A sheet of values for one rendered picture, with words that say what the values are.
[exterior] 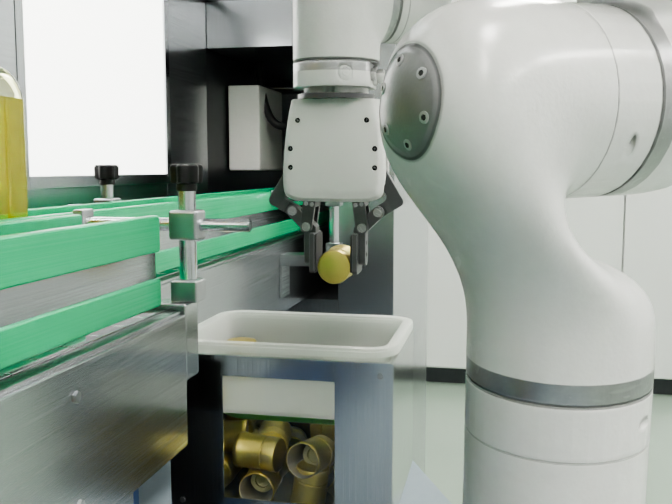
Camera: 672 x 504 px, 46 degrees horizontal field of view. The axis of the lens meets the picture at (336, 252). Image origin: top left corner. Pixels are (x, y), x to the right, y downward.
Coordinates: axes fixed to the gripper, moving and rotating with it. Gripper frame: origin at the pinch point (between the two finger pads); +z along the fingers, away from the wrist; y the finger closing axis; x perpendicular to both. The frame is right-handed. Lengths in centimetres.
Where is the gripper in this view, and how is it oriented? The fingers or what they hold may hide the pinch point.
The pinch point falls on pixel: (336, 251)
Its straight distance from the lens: 79.9
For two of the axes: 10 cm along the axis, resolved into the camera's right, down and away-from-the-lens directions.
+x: -1.9, 1.3, -9.7
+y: -9.8, -0.3, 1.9
